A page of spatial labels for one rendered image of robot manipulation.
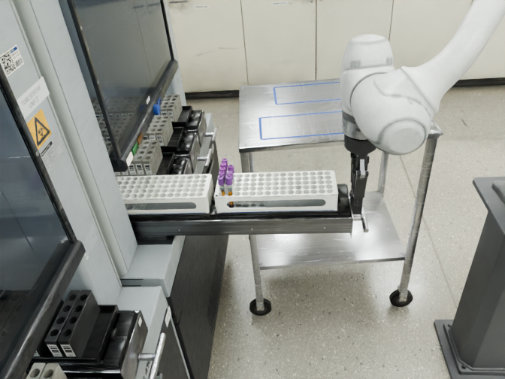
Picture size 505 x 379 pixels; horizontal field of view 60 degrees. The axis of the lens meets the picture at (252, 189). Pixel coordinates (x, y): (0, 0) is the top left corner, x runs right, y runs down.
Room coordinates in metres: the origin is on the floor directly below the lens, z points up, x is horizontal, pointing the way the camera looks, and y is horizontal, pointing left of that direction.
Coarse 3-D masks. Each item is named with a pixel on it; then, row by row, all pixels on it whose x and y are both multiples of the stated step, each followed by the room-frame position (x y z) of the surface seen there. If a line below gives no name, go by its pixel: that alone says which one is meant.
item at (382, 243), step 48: (240, 96) 1.49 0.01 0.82; (288, 96) 1.45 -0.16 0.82; (336, 96) 1.41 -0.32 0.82; (240, 144) 1.15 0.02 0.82; (288, 144) 1.13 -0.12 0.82; (336, 144) 1.12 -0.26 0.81; (432, 144) 1.11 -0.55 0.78; (288, 240) 1.28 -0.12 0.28; (336, 240) 1.25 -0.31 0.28; (384, 240) 1.23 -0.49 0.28
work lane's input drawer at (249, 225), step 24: (144, 216) 0.86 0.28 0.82; (168, 216) 0.85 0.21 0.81; (192, 216) 0.85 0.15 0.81; (216, 216) 0.84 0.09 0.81; (240, 216) 0.83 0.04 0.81; (264, 216) 0.82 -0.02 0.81; (288, 216) 0.82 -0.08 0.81; (312, 216) 0.81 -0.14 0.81; (336, 216) 0.80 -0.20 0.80; (360, 216) 0.85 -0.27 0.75
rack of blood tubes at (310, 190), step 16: (240, 176) 0.93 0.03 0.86; (256, 176) 0.93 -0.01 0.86; (272, 176) 0.91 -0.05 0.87; (288, 176) 0.90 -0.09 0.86; (304, 176) 0.90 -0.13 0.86; (320, 176) 0.89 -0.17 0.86; (240, 192) 0.86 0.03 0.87; (256, 192) 0.85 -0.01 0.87; (272, 192) 0.85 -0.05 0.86; (288, 192) 0.84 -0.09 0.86; (304, 192) 0.84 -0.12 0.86; (320, 192) 0.84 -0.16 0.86; (336, 192) 0.82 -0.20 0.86; (224, 208) 0.84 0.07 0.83; (240, 208) 0.84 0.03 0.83; (256, 208) 0.83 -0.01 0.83; (272, 208) 0.83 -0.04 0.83; (288, 208) 0.82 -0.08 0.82; (304, 208) 0.82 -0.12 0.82; (320, 208) 0.81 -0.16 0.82; (336, 208) 0.81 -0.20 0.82
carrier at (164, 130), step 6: (162, 120) 1.24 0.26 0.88; (168, 120) 1.25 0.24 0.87; (162, 126) 1.20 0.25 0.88; (168, 126) 1.24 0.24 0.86; (156, 132) 1.17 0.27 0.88; (162, 132) 1.17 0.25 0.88; (168, 132) 1.23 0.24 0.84; (156, 138) 1.17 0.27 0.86; (162, 138) 1.17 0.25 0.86; (168, 138) 1.21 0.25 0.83; (162, 144) 1.17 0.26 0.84
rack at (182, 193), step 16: (128, 176) 0.97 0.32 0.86; (144, 176) 0.97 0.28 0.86; (160, 176) 0.96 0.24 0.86; (176, 176) 0.95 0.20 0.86; (192, 176) 0.95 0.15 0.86; (208, 176) 0.94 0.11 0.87; (128, 192) 0.91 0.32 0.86; (144, 192) 0.91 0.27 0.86; (160, 192) 0.89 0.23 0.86; (176, 192) 0.88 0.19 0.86; (192, 192) 0.88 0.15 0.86; (208, 192) 0.88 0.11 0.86; (128, 208) 0.91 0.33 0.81; (144, 208) 0.90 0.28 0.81; (160, 208) 0.89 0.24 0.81; (176, 208) 0.89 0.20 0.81; (192, 208) 0.88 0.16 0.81; (208, 208) 0.85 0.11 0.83
